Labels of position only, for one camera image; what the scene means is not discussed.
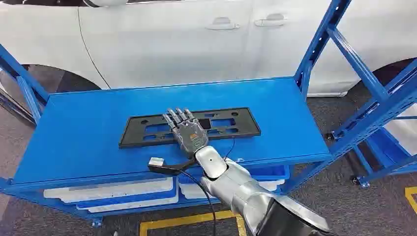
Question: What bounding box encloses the blue steel shelf rack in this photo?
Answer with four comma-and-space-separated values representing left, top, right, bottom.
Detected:
0, 0, 353, 229

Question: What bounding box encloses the black licence plate frame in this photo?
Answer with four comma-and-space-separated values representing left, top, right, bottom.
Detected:
119, 107, 262, 149

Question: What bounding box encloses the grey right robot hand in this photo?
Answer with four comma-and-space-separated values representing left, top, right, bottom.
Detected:
162, 108, 209, 160

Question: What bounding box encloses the white car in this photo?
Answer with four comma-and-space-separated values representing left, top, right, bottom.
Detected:
0, 0, 417, 98

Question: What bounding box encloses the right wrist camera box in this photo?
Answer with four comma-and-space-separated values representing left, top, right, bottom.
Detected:
147, 157, 196, 177

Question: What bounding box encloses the blue steel side rack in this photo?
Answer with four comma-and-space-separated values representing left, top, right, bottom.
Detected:
325, 26, 417, 190

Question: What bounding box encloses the black camera cable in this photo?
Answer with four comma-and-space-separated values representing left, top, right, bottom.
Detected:
177, 169, 218, 236

